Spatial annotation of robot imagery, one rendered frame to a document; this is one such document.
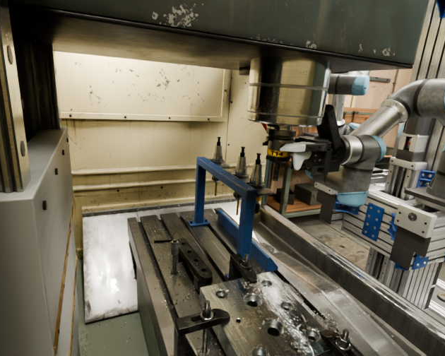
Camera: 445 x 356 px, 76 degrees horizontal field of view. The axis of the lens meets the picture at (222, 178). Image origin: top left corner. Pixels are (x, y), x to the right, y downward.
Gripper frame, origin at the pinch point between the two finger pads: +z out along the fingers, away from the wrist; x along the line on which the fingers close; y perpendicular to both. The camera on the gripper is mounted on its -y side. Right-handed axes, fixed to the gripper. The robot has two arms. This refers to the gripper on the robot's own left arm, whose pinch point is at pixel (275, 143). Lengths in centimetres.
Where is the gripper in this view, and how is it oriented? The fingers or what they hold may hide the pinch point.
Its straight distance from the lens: 63.4
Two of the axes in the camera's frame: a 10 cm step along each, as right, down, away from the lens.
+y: -0.7, 9.6, 2.8
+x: -4.8, -2.8, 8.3
